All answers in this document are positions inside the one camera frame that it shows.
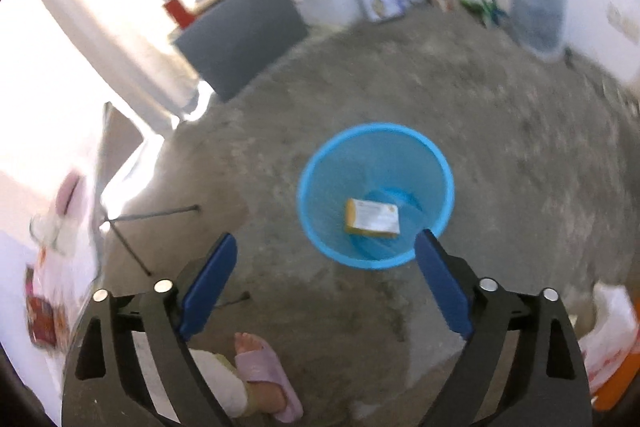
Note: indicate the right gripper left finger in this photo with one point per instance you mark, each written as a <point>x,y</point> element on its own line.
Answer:
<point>104,384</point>

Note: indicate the white orange plastic bag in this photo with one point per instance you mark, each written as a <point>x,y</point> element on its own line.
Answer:
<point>611,349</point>

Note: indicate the green toy on floor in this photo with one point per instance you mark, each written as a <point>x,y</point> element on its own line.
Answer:
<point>487,12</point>

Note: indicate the pink slipper foot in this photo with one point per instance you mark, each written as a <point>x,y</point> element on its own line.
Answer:
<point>267,383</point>

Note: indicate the blue mesh trash bin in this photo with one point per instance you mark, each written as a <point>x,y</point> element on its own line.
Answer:
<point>379,162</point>

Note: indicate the large water jug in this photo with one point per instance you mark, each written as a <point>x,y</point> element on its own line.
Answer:
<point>538,26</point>

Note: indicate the dark grey cabinet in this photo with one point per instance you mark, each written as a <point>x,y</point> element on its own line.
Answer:
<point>235,40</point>

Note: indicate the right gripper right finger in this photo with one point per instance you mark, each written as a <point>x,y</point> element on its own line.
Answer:
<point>547,383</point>

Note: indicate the yellow white small box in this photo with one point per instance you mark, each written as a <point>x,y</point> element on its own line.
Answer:
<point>364,217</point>

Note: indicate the cream patterned curtain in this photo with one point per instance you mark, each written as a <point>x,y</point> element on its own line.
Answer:
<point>100,6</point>

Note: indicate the red thermos bottle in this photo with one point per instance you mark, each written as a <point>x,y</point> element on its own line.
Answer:
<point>179,13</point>

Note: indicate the floral tablecloth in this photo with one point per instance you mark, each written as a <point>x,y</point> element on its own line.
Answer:
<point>48,266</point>

